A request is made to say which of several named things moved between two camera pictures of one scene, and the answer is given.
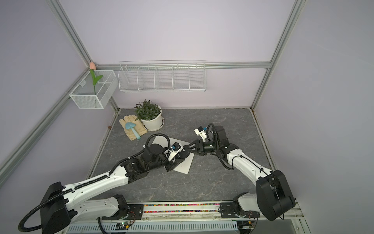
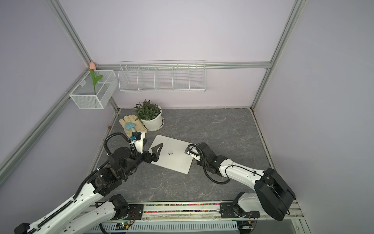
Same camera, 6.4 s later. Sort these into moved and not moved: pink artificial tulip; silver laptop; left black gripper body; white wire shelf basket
Moved: left black gripper body
Not moved: pink artificial tulip; white wire shelf basket; silver laptop
